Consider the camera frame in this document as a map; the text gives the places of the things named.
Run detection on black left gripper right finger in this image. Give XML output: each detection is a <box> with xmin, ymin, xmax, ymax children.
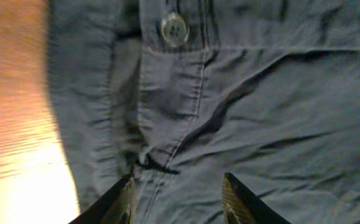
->
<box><xmin>222</xmin><ymin>172</ymin><xmax>290</xmax><ymax>224</ymax></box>

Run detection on navy blue shorts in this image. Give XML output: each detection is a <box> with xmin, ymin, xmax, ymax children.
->
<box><xmin>47</xmin><ymin>0</ymin><xmax>360</xmax><ymax>223</ymax></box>

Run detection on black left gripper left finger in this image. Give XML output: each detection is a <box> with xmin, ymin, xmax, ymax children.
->
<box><xmin>69</xmin><ymin>174</ymin><xmax>136</xmax><ymax>224</ymax></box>

